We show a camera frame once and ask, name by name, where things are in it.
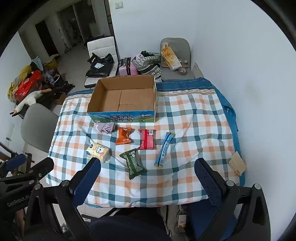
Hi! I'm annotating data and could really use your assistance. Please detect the grey chair at left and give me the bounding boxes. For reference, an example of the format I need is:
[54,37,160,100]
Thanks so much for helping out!
[21,103,59,153]

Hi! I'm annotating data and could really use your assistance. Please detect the red snack packet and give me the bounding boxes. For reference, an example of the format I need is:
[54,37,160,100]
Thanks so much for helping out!
[138,129,156,150]

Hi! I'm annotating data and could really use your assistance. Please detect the blue blanket under tablecloth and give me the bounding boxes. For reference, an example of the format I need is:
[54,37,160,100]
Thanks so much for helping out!
[67,77,246,186]

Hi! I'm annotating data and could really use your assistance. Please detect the orange snack packet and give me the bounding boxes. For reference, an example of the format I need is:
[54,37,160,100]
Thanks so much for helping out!
[115,127,132,145]

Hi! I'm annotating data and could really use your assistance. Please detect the pink suitcase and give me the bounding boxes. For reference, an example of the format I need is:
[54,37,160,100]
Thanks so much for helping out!
[118,57,138,76]

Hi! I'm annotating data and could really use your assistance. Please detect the open cardboard box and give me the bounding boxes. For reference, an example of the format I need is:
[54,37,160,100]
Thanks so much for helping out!
[87,75,157,123]

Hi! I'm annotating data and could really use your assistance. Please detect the white goose plush toy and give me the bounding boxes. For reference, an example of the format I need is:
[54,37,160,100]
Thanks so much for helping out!
[10,88,52,116]

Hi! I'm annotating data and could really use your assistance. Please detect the patterned tote bag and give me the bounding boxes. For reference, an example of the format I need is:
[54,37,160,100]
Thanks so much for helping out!
[132,55,162,80]

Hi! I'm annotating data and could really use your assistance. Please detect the black plastic bag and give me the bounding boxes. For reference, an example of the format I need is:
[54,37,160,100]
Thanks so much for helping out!
[85,53,114,78]

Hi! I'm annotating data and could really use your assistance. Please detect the yellow snack box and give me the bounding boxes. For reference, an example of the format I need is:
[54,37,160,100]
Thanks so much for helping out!
[161,42,182,71]

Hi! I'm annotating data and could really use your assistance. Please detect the checkered plaid tablecloth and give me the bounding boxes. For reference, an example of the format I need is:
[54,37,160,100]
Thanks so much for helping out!
[45,88,242,207]

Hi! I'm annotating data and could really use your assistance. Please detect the blue long snack packet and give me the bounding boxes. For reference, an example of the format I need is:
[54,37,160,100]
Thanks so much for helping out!
[154,132,175,167]

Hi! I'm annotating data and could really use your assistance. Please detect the lilac cloth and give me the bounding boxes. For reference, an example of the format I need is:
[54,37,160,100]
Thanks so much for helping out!
[96,122,115,134]

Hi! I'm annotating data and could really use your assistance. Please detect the grey padded chair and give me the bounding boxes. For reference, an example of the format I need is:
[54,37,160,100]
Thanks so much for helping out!
[160,38,195,81]

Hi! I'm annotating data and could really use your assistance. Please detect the red plastic bag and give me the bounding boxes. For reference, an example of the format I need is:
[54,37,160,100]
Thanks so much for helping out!
[15,70,43,102]

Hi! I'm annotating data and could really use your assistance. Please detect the white leather chair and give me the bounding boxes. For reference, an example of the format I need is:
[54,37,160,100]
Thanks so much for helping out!
[84,36,118,88]

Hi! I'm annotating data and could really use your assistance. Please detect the yellow tissue pack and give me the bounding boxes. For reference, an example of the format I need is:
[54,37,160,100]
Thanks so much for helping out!
[86,143,110,162]

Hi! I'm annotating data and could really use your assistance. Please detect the tape roll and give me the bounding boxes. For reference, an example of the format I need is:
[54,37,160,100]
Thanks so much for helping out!
[178,67,188,76]

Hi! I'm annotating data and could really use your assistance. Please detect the green snack packet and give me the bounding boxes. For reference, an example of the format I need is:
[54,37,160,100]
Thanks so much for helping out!
[119,148,147,180]

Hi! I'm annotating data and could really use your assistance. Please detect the beige folded paper napkins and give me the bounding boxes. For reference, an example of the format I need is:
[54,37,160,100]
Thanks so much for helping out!
[228,152,247,176]

